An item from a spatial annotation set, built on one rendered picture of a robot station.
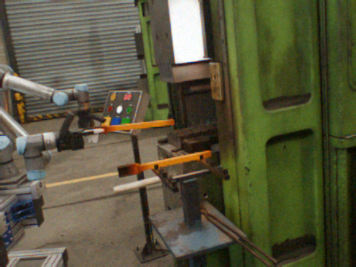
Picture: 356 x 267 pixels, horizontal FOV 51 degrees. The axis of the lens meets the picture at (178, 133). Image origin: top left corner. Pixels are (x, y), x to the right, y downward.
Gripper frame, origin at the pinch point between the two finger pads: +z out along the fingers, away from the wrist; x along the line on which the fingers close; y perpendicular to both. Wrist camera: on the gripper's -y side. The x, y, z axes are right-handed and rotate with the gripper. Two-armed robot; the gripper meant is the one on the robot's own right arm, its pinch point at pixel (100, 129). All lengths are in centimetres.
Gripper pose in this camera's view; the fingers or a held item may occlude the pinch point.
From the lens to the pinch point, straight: 170.6
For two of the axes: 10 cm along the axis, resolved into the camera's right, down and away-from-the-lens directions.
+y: 0.7, 9.7, 2.2
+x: 3.8, 1.8, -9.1
